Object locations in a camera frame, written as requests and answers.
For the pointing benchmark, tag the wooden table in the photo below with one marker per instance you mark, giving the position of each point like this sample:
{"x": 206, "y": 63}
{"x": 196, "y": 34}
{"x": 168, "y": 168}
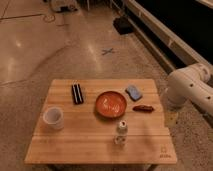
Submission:
{"x": 88, "y": 138}

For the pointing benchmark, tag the white cup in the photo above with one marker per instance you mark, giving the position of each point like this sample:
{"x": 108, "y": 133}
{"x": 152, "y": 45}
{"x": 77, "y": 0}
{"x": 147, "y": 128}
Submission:
{"x": 54, "y": 118}

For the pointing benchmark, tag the small clear bottle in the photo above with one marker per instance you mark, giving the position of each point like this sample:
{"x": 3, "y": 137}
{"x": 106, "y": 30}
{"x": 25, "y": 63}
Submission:
{"x": 121, "y": 133}

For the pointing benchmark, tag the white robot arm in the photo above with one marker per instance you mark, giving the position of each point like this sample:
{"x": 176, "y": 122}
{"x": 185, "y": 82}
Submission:
{"x": 190, "y": 83}

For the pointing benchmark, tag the black box on floor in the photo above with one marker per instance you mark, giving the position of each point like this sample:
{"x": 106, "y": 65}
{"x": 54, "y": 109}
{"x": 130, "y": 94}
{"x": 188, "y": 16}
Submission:
{"x": 122, "y": 26}

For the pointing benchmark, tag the black rectangular remote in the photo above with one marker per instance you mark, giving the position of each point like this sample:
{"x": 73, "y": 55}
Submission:
{"x": 77, "y": 94}

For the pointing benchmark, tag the blue sponge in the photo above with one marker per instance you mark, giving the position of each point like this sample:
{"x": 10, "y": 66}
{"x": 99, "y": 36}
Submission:
{"x": 133, "y": 93}

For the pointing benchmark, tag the white machine on floor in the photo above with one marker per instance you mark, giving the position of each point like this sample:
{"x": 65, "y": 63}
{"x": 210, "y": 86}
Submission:
{"x": 63, "y": 5}

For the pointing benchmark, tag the orange plate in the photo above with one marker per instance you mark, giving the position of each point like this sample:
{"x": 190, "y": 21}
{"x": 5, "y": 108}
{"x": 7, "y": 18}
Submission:
{"x": 110, "y": 104}

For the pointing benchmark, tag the brown sausage-shaped object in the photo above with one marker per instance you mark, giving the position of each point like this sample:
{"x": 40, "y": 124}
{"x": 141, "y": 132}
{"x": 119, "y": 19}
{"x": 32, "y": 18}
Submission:
{"x": 143, "y": 108}

